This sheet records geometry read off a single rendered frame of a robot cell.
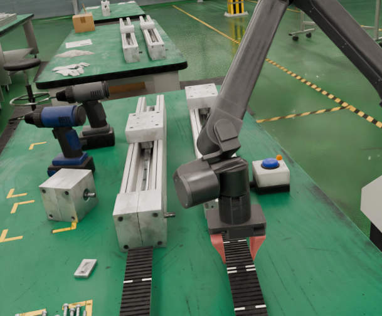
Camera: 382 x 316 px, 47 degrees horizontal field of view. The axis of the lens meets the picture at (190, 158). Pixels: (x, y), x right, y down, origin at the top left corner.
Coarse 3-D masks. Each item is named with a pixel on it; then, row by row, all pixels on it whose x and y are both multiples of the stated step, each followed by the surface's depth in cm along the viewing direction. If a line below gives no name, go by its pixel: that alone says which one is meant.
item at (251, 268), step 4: (228, 268) 79; (232, 268) 79; (236, 268) 79; (240, 268) 79; (244, 268) 79; (248, 268) 79; (252, 268) 79; (228, 272) 78; (232, 272) 78; (236, 272) 78; (240, 272) 78; (244, 272) 78; (248, 272) 78
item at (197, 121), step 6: (210, 108) 151; (192, 114) 145; (198, 114) 145; (204, 114) 152; (192, 120) 139; (198, 120) 139; (204, 120) 146; (192, 126) 135; (198, 126) 134; (192, 132) 149; (198, 132) 129; (198, 156) 114; (204, 204) 101; (210, 204) 100; (216, 204) 100; (204, 210) 100
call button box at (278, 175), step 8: (256, 168) 109; (264, 168) 108; (272, 168) 108; (280, 168) 108; (256, 176) 109; (264, 176) 107; (272, 176) 107; (280, 176) 107; (288, 176) 107; (256, 184) 110; (264, 184) 108; (272, 184) 108; (280, 184) 108; (288, 184) 108; (264, 192) 108; (272, 192) 109
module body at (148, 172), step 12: (144, 108) 161; (156, 108) 155; (132, 144) 126; (156, 144) 124; (132, 156) 118; (144, 156) 124; (156, 156) 117; (132, 168) 111; (144, 168) 117; (156, 168) 110; (132, 180) 106; (144, 180) 110; (156, 180) 104; (120, 192) 100
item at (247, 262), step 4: (236, 260) 81; (240, 260) 81; (244, 260) 81; (248, 260) 81; (252, 260) 81; (228, 264) 81; (232, 264) 80; (236, 264) 80; (240, 264) 80; (244, 264) 80; (248, 264) 80; (252, 264) 80
